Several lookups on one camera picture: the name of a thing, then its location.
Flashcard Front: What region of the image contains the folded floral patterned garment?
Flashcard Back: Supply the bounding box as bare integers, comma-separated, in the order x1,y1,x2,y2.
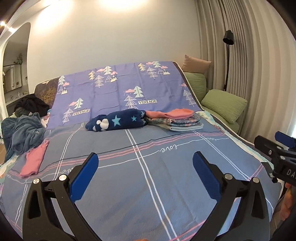
145,115,203,132

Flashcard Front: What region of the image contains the black clothes pile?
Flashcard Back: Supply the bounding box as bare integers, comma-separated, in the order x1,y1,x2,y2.
14,94,50,117

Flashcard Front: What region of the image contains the person's right hand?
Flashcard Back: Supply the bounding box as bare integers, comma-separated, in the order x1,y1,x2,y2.
280,183,295,221

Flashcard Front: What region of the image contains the blue grey striped bedspread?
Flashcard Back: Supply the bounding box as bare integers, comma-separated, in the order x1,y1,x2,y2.
0,111,283,241

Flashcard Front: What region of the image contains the beige pleated curtain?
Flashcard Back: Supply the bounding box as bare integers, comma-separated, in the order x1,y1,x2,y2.
195,1,295,141

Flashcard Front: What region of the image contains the tan pink cushion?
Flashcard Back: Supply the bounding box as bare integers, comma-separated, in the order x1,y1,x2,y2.
182,55,212,74

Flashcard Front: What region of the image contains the folded pink garment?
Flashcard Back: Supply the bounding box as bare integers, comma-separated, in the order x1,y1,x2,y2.
20,140,49,178

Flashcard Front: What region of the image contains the arched wall mirror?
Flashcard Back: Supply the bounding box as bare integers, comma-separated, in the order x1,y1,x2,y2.
1,23,31,116

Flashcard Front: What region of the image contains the black floor lamp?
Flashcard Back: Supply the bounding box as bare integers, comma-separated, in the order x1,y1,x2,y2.
223,30,234,91

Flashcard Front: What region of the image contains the navy star fleece garment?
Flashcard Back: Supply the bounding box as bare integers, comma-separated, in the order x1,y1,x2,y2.
85,108,146,132

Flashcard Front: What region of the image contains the teal blue fleece blanket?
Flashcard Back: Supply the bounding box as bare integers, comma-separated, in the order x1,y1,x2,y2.
1,113,46,162

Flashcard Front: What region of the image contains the green cushion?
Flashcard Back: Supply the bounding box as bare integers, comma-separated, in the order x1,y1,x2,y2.
201,89,247,123
184,72,207,102

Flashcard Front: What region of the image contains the salmon pink knit garment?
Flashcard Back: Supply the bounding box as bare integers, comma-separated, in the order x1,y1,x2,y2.
145,108,194,120

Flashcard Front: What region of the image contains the green cushion near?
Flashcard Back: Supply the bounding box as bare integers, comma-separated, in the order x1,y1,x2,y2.
201,89,247,123

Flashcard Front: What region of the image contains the green cushion far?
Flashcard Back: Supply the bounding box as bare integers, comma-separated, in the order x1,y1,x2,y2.
184,72,207,102

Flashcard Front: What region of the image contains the dark floral pillow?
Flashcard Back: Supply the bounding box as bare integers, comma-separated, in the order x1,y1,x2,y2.
34,77,59,108

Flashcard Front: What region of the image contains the purple tree print quilt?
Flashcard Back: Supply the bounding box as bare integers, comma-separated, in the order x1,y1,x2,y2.
47,61,201,129

